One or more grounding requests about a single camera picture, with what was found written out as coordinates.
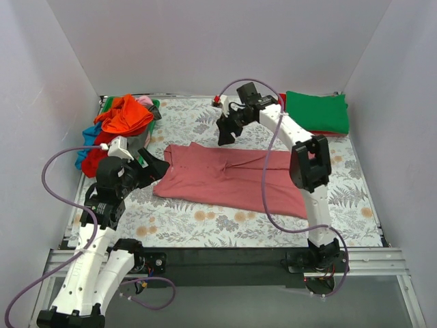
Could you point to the light pink crumpled t-shirt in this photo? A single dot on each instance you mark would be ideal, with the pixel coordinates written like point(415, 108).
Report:
point(145, 101)

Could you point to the red crumpled t-shirt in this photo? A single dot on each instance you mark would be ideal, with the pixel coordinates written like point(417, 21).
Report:
point(89, 165)

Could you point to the pink folded t-shirt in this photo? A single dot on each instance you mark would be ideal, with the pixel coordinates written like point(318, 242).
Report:
point(330, 134)

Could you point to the dusty rose t-shirt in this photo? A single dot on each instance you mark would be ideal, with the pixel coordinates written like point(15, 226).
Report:
point(231, 178)

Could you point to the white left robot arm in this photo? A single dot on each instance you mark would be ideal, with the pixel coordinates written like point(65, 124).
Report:
point(100, 265)

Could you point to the grey crumpled t-shirt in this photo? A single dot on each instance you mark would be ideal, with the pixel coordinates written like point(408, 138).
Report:
point(135, 143)

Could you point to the blue crumpled t-shirt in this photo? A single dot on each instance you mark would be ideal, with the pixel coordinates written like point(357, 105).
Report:
point(89, 135)

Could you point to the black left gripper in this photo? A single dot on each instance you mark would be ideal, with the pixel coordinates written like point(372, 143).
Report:
point(142, 166)

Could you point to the orange crumpled t-shirt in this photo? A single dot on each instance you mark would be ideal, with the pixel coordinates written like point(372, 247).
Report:
point(124, 117)

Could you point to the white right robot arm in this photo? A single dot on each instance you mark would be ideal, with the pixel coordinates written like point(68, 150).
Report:
point(309, 170)

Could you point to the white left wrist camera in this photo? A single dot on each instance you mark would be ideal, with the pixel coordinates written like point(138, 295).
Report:
point(118, 147)

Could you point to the green folded t-shirt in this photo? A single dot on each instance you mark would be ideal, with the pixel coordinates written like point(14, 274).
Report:
point(319, 113)

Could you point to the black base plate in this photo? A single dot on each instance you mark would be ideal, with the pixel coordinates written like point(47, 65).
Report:
point(295, 267)

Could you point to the aluminium frame rail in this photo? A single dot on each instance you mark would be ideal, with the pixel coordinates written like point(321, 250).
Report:
point(378, 292)

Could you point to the green plastic laundry tray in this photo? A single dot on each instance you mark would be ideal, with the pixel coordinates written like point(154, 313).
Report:
point(135, 143)

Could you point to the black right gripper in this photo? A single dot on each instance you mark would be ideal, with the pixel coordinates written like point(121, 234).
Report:
point(231, 120)

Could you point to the floral patterned table mat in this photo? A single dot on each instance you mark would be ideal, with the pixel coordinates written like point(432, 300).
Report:
point(160, 222)

